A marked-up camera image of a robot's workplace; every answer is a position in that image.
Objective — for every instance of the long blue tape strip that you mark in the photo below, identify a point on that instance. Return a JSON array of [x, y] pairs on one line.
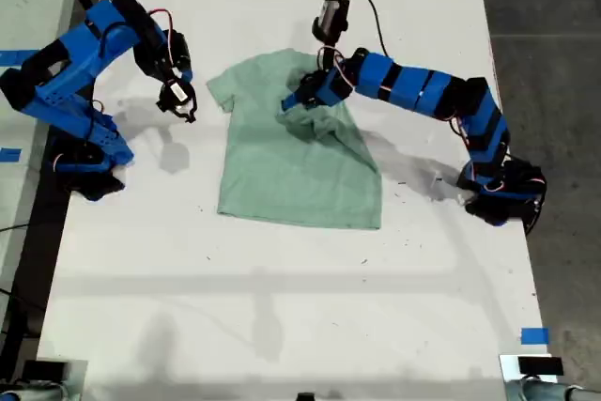
[[19, 57]]

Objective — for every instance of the camera black stalk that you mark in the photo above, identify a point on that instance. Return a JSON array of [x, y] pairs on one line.
[[328, 56]]

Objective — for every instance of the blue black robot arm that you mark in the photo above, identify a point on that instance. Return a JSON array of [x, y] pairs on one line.
[[84, 44], [422, 86]]

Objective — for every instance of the short blue tape strip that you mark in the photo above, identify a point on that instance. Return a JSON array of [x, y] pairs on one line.
[[9, 155]]

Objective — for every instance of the small black box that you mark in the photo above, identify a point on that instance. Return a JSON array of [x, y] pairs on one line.
[[540, 366], [44, 370]]

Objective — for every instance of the pale green T-shirt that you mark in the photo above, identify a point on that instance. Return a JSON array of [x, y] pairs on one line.
[[282, 175]]

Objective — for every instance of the tiny black block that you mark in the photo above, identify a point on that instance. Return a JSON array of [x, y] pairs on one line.
[[305, 396]]

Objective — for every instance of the teal clamp tube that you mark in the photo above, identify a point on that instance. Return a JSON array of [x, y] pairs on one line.
[[554, 392]]

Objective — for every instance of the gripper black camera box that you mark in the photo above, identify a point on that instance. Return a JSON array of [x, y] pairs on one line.
[[176, 93], [331, 18]]

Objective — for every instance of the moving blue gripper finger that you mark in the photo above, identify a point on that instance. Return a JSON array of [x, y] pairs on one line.
[[187, 77], [307, 93]]

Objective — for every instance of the rectangular blue tape patch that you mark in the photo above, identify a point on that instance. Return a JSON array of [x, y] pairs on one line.
[[534, 336]]

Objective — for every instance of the grey clamp tube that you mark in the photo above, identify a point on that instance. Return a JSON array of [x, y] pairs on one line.
[[33, 394]]

